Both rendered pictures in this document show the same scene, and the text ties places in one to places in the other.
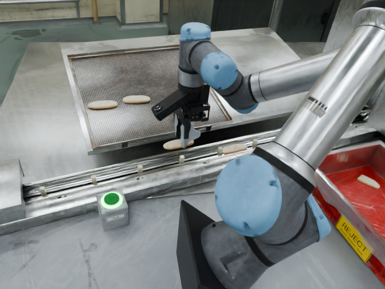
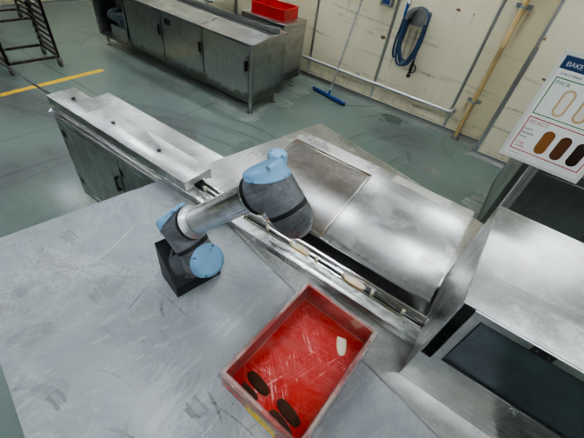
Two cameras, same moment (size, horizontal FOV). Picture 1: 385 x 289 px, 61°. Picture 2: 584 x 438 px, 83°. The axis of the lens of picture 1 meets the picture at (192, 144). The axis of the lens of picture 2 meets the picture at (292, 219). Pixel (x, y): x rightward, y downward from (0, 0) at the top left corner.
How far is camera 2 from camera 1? 107 cm
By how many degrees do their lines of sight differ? 41
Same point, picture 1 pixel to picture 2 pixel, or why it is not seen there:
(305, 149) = (189, 215)
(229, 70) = not seen: hidden behind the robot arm
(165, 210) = (228, 238)
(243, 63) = (394, 215)
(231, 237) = not seen: hidden behind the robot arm
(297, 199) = (173, 230)
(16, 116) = (252, 155)
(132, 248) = not seen: hidden behind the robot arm
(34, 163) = (225, 178)
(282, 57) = (438, 236)
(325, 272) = (231, 328)
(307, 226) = (187, 256)
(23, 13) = (402, 103)
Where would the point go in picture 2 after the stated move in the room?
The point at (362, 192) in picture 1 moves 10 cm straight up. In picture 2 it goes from (324, 342) to (330, 330)
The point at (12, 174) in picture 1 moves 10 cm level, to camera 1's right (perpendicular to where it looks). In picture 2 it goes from (199, 171) to (205, 183)
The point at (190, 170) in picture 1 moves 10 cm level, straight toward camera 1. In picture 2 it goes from (260, 234) to (240, 240)
